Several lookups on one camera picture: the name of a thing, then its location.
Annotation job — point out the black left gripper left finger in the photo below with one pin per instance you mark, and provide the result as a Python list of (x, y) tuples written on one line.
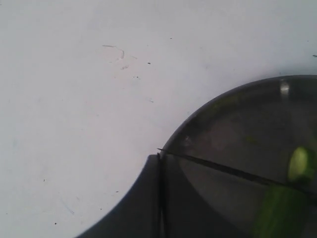
[(137, 215)]

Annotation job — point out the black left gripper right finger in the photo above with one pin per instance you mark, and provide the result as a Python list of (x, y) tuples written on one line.
[(184, 212)]

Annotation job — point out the black handled knife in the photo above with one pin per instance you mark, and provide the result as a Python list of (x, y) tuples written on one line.
[(237, 172)]

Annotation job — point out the green chili pepper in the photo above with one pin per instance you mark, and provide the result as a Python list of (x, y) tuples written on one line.
[(283, 212)]

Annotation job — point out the round steel plate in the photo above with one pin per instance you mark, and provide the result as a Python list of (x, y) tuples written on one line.
[(255, 128)]

